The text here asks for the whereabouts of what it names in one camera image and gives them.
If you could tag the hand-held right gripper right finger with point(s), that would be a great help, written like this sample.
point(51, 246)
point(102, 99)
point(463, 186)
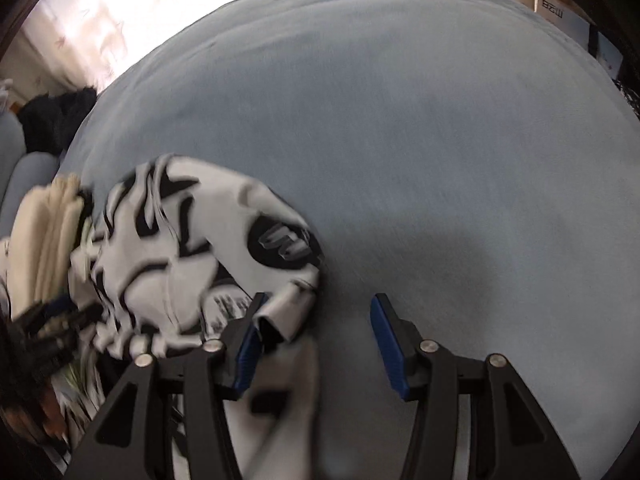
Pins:
point(390, 350)

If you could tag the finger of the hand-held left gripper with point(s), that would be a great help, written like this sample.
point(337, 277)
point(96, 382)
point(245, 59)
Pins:
point(75, 317)

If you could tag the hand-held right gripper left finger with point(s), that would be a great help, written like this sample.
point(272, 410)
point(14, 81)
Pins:
point(247, 355)

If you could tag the black and white printed garment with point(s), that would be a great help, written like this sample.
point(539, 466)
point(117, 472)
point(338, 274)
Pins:
point(175, 270)

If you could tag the cream folded garment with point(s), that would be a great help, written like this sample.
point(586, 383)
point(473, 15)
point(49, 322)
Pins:
point(45, 240)

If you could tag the blue pillow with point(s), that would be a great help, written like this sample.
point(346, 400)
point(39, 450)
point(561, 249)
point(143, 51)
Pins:
point(27, 180)
point(9, 145)

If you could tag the blue bed blanket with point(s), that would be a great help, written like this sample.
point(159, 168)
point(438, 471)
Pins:
point(425, 160)

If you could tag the black fuzzy cloth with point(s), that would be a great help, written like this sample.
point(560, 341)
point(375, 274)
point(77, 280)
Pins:
point(55, 117)

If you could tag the floral sheer curtain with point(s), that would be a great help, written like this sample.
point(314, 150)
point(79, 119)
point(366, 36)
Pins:
point(100, 20)

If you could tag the zebra patterned cloth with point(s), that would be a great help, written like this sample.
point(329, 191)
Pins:
point(631, 97)

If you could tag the white cardboard box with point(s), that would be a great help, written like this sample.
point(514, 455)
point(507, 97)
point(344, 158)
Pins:
point(575, 25)

